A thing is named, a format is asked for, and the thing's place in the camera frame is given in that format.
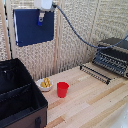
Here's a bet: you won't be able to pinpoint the grey cable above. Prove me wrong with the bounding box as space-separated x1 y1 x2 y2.
52 3 128 50

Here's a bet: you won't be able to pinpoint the yellow food pieces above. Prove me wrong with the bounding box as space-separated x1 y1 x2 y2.
40 77 52 89

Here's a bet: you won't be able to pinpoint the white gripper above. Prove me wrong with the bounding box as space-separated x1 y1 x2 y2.
33 0 55 27

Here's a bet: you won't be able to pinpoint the white bowl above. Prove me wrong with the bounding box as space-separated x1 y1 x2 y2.
35 78 54 93

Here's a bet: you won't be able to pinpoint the woven bamboo screen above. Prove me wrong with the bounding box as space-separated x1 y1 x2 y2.
0 0 128 83

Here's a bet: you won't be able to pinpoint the red plastic cup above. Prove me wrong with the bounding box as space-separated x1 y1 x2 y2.
56 81 70 99

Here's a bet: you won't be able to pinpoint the black toaster oven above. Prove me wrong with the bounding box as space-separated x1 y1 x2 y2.
91 37 128 80

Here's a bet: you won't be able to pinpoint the black fabric storage box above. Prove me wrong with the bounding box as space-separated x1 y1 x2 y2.
0 58 49 128

